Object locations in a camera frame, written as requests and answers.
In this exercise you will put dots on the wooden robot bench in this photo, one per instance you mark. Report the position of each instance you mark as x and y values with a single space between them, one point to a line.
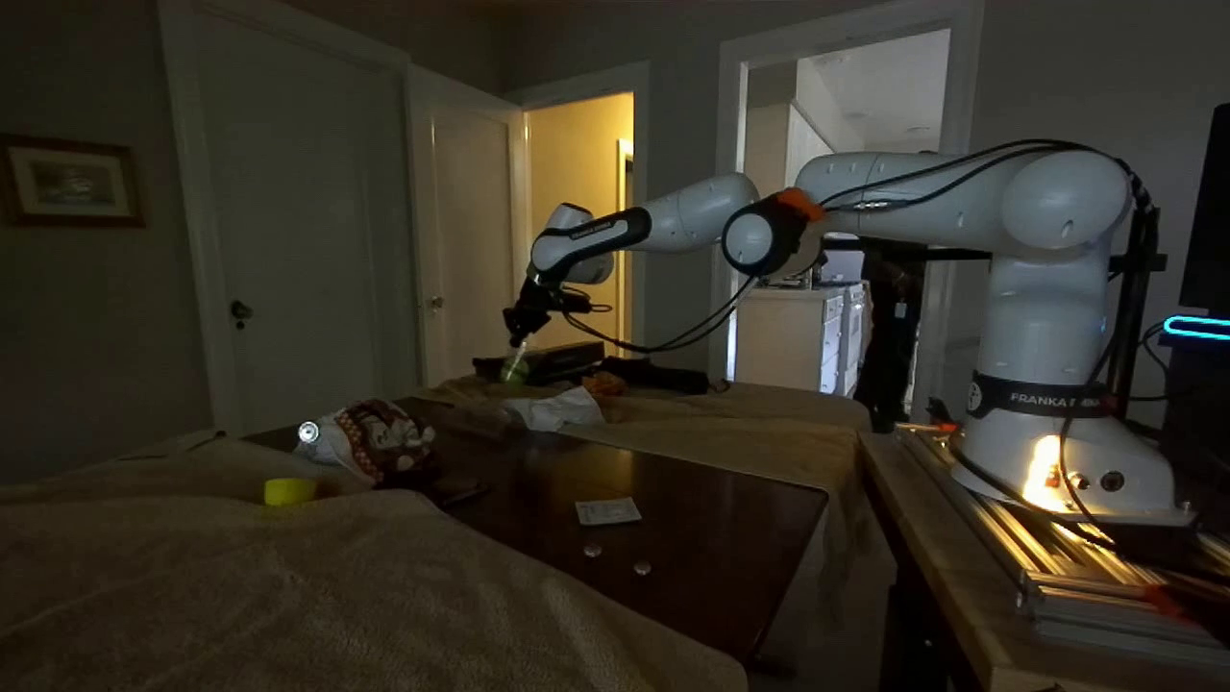
946 576

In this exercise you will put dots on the black upright stand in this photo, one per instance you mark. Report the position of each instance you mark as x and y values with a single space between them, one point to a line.
1136 320

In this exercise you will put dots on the aluminium rail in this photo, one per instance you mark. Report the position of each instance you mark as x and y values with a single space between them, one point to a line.
1026 562

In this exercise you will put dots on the dark wooden table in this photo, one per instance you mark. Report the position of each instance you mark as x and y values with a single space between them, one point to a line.
769 426

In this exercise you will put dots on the open white door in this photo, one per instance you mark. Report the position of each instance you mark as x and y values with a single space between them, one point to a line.
467 232

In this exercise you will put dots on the white plastic bottle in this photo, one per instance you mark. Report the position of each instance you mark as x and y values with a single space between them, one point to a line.
315 441

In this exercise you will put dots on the closed white door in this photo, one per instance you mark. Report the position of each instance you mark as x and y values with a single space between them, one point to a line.
311 232

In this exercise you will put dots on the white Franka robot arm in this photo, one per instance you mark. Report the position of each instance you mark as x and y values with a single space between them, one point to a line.
1051 320

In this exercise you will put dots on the small orange object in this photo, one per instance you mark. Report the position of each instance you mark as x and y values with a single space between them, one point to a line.
604 383

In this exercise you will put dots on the black monitor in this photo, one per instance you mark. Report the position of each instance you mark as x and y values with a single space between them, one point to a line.
1213 216

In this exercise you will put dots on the white crumpled tissue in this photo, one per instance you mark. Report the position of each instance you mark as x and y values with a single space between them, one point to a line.
561 410

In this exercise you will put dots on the black camera stand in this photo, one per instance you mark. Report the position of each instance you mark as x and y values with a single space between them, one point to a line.
904 330

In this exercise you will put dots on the dark door knob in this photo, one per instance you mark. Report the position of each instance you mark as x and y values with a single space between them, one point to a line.
240 314

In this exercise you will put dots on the brown patterned snack bag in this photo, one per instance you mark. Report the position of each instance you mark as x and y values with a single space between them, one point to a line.
388 444

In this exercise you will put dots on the white appliance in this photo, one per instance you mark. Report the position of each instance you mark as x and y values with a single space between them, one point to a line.
795 338

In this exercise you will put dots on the wood framed landscape picture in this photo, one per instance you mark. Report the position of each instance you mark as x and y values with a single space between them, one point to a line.
72 183

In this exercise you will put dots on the small white card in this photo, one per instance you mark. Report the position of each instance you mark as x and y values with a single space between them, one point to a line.
610 511

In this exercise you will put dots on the beige towel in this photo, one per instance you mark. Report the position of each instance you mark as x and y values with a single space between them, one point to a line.
254 590

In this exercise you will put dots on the yellow tape roll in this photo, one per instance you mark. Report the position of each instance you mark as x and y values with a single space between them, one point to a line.
289 490

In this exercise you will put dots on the black box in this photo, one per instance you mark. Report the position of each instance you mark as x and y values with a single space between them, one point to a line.
564 362

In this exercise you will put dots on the black computer with teal light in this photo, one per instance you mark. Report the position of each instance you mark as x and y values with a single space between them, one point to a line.
1199 423

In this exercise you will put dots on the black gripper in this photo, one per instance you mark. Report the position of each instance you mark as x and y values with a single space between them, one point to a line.
540 300

